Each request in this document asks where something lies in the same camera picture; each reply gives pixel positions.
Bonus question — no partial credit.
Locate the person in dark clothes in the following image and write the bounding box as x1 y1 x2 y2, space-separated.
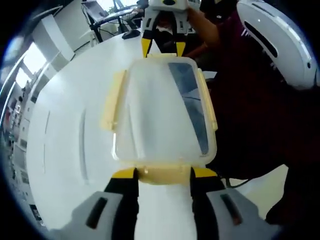
211 14 320 226

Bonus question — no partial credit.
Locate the yellow long lid latch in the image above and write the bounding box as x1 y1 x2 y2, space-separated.
99 69 127 131
196 67 218 132

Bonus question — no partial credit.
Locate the black cable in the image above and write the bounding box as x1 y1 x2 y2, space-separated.
219 172 253 188

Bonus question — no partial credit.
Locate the yellow short lid latch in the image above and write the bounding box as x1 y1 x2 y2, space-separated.
136 163 192 186
146 52 177 60

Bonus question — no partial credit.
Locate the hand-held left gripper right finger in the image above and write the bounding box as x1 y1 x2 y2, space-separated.
189 166 280 240

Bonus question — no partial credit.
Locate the open laptop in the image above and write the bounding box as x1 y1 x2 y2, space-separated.
81 0 111 23

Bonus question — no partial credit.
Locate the clear storage box lid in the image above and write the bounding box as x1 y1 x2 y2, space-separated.
112 56 218 167

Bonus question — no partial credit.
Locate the white chest-worn device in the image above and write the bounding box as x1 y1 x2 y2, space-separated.
236 0 318 90

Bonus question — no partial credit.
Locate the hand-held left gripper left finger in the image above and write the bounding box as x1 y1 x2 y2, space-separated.
49 166 140 240

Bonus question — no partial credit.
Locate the person's right hand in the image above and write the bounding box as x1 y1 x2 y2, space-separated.
186 6 202 33

